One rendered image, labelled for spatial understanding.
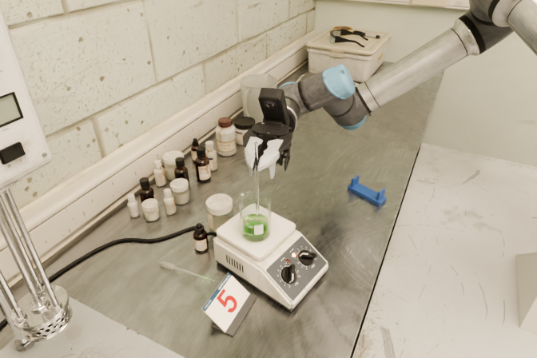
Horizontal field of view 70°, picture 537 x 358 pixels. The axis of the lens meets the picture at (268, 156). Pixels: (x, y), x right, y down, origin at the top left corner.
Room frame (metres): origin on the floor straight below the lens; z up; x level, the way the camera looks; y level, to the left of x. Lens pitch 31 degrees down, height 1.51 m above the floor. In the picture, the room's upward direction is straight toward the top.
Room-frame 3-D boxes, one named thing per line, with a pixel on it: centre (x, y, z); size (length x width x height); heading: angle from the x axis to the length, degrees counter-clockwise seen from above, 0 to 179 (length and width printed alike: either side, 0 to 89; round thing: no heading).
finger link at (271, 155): (0.59, 0.00, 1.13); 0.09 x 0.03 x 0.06; 168
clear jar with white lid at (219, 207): (0.68, 0.11, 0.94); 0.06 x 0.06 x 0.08
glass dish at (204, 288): (0.51, 0.12, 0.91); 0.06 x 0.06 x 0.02
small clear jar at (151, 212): (0.72, 0.28, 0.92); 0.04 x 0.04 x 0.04
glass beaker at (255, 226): (0.57, 0.03, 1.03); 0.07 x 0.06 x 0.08; 56
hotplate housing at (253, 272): (0.57, 0.00, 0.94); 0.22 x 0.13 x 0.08; 51
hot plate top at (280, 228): (0.59, 0.02, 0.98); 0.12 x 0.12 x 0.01; 51
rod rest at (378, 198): (0.81, -0.26, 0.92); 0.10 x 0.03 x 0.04; 43
